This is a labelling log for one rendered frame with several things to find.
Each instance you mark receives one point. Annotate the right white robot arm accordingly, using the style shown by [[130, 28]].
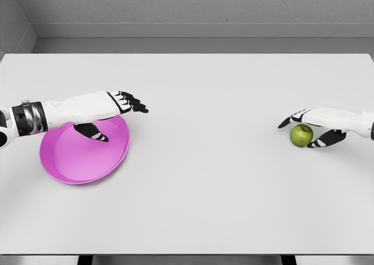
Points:
[[363, 124]]

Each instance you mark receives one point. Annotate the green apple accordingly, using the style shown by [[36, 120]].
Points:
[[301, 135]]

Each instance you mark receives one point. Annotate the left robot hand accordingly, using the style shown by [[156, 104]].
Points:
[[96, 105]]

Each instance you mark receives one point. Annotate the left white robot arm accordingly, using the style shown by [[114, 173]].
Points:
[[35, 117]]

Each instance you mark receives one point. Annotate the pink plate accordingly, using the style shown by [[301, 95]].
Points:
[[87, 159]]

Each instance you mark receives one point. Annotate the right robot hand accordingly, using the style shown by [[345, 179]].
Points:
[[321, 117]]

